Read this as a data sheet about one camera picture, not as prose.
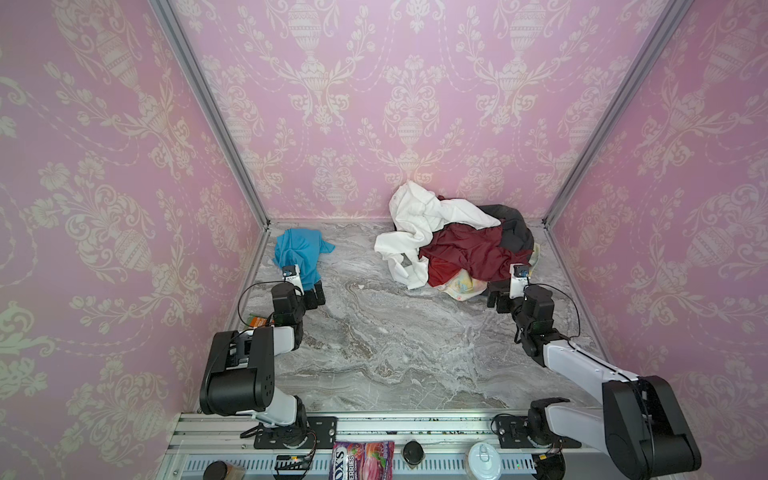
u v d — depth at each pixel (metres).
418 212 1.03
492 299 0.81
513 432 0.73
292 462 0.73
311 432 0.74
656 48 0.73
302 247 1.03
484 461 0.66
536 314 0.67
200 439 0.75
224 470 0.62
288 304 0.72
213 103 0.86
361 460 0.68
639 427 0.41
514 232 1.12
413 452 0.62
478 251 1.03
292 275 0.82
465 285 0.98
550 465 0.72
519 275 0.76
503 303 0.80
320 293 0.87
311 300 0.86
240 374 0.46
